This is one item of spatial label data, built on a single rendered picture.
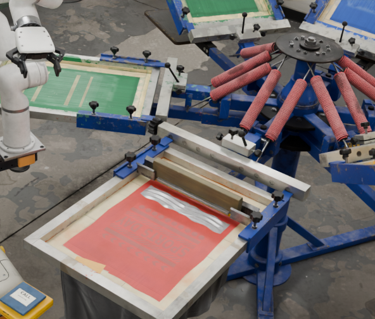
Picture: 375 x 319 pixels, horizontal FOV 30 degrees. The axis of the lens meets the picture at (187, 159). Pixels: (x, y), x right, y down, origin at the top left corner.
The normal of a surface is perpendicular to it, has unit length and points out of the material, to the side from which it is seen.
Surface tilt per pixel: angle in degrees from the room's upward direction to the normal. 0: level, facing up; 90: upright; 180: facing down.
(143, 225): 0
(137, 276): 0
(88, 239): 0
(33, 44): 21
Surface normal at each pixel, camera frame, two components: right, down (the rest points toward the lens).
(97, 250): 0.10, -0.82
